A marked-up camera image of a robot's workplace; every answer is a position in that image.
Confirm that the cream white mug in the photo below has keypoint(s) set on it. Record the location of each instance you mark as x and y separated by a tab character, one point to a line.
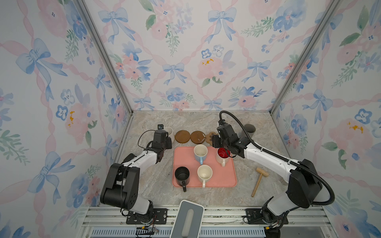
204	173

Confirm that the light blue mug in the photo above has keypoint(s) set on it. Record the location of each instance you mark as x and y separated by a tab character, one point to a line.
200	153

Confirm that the plain wooden round coaster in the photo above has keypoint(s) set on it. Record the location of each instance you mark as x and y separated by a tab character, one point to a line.
182	136

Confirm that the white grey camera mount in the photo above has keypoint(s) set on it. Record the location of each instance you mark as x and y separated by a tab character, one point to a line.
188	220

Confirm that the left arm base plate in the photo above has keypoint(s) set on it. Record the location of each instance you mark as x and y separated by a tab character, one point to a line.
157	216

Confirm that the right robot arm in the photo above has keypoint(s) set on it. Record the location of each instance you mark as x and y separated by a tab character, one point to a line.
302	186

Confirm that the wooden mallet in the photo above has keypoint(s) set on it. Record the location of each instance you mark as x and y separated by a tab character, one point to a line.
262	173

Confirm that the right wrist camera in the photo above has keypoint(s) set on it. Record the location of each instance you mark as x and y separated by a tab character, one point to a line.
225	130

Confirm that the pink mug red inside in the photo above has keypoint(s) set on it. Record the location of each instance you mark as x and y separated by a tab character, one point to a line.
223	156

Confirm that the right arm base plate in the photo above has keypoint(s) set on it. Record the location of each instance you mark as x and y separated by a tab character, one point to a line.
255	216

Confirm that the black mug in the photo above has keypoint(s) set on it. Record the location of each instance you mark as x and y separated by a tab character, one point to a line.
182	176

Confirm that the pink tray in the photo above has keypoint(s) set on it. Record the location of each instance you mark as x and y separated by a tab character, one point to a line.
221	177

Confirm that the cork paw coaster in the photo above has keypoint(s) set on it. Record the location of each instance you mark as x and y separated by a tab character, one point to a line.
209	136

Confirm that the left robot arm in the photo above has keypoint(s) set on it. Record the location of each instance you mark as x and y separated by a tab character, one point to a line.
121	187

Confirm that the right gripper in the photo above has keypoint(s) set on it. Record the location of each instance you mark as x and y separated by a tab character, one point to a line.
215	141

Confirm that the grey mug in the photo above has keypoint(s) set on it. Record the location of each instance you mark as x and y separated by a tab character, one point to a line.
250	129

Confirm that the white speckled mug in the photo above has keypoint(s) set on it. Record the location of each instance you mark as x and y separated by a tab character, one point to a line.
170	133

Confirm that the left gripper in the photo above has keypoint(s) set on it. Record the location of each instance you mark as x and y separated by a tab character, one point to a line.
168	141

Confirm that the dark brown round coaster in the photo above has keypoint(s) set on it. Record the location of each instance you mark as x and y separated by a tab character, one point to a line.
198	137

